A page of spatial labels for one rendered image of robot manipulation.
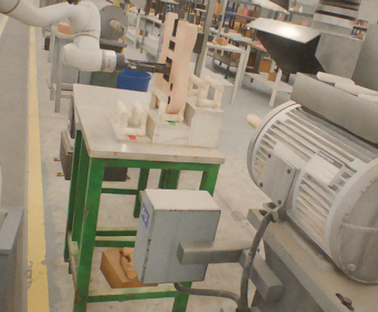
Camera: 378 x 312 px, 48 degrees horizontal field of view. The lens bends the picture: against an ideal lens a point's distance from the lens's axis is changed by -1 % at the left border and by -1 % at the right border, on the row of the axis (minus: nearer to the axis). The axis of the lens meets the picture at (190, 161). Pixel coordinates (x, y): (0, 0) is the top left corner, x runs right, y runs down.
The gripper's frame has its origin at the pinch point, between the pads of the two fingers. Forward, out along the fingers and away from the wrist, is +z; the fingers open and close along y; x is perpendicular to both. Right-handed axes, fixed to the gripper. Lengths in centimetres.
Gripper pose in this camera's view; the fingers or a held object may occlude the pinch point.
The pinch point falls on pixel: (160, 68)
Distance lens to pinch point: 191.5
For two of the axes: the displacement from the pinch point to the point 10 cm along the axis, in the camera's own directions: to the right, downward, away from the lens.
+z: 9.3, 0.5, 3.5
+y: 3.1, 4.0, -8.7
